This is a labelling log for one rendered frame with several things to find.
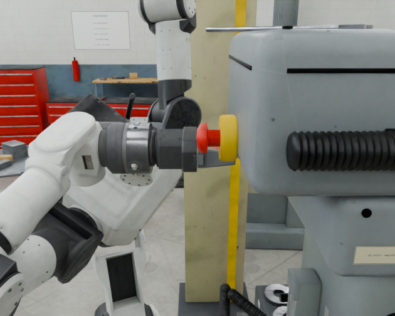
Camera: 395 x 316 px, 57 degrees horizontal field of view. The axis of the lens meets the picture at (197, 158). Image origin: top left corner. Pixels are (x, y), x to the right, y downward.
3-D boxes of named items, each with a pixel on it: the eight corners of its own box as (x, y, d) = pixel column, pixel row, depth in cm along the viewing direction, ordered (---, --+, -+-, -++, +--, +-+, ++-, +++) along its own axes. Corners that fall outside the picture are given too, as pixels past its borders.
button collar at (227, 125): (221, 168, 44) (222, 120, 42) (217, 153, 50) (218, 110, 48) (237, 168, 44) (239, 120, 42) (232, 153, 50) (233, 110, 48)
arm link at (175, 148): (197, 131, 55) (118, 131, 55) (197, 189, 58) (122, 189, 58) (196, 114, 67) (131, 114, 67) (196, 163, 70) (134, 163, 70)
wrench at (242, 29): (201, 32, 57) (201, 26, 57) (215, 32, 60) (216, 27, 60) (363, 31, 42) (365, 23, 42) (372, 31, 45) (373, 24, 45)
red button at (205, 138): (196, 158, 45) (196, 126, 44) (195, 148, 49) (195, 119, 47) (222, 158, 45) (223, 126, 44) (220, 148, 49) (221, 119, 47)
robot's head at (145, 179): (116, 187, 76) (121, 170, 68) (123, 145, 81) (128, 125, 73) (147, 192, 77) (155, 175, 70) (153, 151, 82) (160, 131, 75)
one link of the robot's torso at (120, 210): (21, 214, 100) (-3, 157, 69) (101, 136, 118) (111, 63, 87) (106, 279, 99) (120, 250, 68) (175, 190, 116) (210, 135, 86)
